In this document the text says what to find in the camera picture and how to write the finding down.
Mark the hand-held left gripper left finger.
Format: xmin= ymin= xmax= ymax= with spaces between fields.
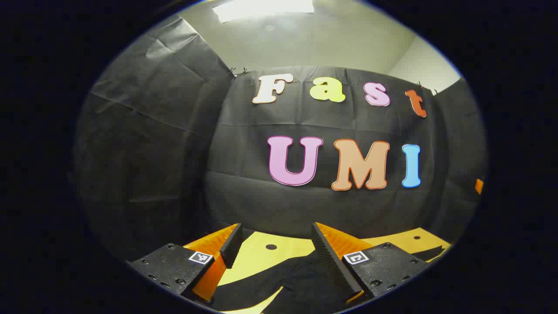
xmin=126 ymin=223 xmax=243 ymax=304

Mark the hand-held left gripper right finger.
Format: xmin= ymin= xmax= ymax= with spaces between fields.
xmin=311 ymin=222 xmax=430 ymax=306

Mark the black garment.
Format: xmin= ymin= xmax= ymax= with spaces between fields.
xmin=209 ymin=244 xmax=446 ymax=314

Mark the black backdrop cloth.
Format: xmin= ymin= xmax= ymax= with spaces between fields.
xmin=72 ymin=15 xmax=487 ymax=262

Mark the ceiling light panel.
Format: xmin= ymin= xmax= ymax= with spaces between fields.
xmin=212 ymin=0 xmax=315 ymax=23

